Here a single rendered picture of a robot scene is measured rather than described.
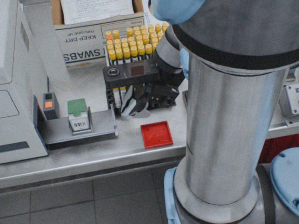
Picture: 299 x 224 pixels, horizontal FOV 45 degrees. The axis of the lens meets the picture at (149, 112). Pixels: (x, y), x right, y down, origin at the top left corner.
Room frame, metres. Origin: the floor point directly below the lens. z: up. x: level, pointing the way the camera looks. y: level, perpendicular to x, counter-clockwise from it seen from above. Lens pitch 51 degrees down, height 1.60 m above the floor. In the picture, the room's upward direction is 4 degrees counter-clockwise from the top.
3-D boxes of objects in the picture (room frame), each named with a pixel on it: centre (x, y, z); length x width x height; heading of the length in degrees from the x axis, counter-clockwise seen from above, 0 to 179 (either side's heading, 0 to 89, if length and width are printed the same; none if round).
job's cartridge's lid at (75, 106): (0.52, 0.16, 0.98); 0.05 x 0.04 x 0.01; 7
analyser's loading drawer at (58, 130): (0.52, 0.18, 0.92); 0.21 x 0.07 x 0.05; 97
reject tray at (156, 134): (0.50, -0.01, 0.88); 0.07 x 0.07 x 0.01; 7
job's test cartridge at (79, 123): (0.52, 0.16, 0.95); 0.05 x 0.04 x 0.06; 7
